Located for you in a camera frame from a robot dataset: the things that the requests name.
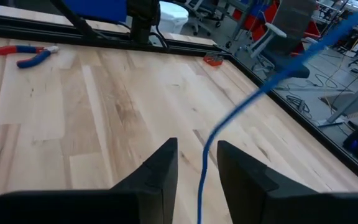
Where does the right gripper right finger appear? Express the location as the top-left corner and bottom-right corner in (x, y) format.
(216, 140), (358, 224)

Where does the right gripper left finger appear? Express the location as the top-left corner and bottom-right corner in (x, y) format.
(0, 138), (179, 224)

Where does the blue cord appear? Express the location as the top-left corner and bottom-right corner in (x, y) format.
(196, 0), (358, 224)

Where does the small red object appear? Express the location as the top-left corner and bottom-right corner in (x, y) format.
(203, 52), (225, 67)

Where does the grey office chair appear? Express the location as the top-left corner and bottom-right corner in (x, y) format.
(185, 0), (226, 37)
(225, 0), (318, 79)

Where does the metal shelf rack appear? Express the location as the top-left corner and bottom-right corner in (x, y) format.
(227, 0), (260, 50)

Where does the white waste bin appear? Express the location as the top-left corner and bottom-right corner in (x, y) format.
(158, 1), (190, 34)

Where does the blue panel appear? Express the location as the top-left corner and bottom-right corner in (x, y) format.
(62, 0), (127, 23)

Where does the black cable coil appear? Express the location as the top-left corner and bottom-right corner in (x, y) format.
(286, 95), (311, 114)

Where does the red and blue wire bundle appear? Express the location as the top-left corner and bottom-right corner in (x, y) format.
(0, 45), (59, 69)

